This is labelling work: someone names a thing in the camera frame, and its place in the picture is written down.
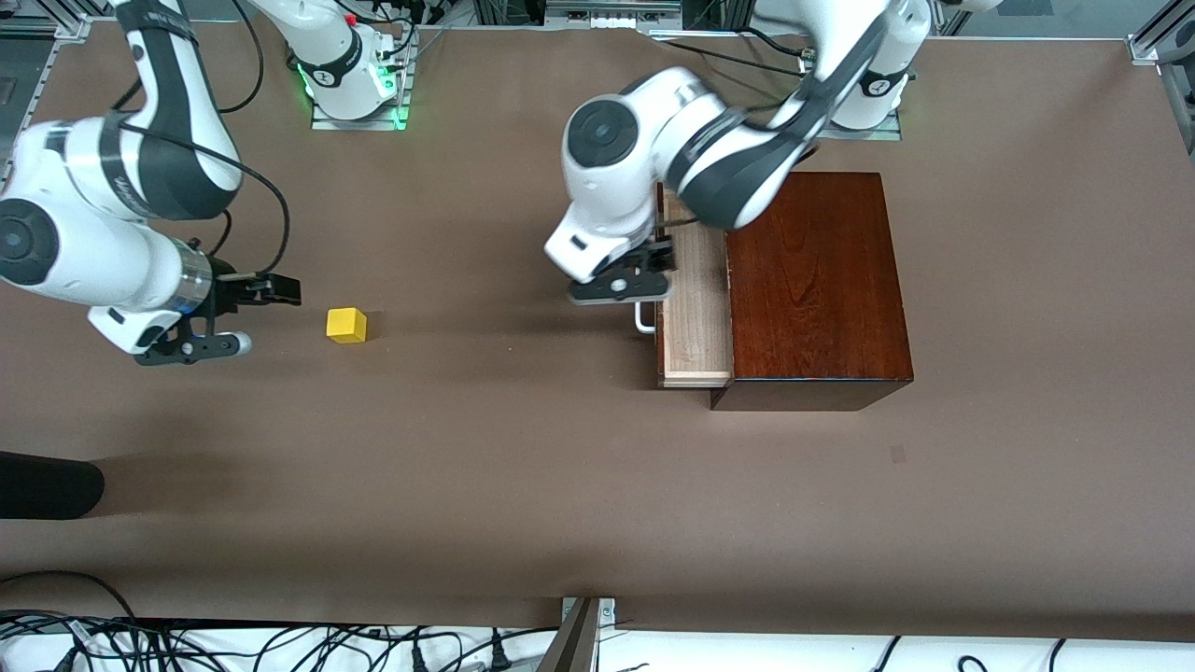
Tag black cylindrical object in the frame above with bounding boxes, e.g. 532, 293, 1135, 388
0, 451, 105, 521

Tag aluminium frame rail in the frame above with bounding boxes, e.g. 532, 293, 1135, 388
1127, 0, 1195, 156
0, 14, 91, 180

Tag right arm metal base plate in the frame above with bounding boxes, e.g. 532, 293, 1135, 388
310, 51, 413, 133

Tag wooden drawer with white handle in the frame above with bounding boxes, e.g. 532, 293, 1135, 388
635, 182, 737, 390

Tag metal post with bracket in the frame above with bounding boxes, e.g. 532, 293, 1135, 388
537, 595, 618, 672

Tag yellow cube block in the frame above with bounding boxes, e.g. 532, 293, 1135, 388
326, 307, 369, 345

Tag dark brown wooden box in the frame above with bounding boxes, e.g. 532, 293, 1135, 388
710, 171, 915, 413

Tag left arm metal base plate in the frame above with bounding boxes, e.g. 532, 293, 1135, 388
826, 110, 904, 142

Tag silver metal bar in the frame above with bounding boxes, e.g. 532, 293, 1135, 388
544, 0, 683, 30

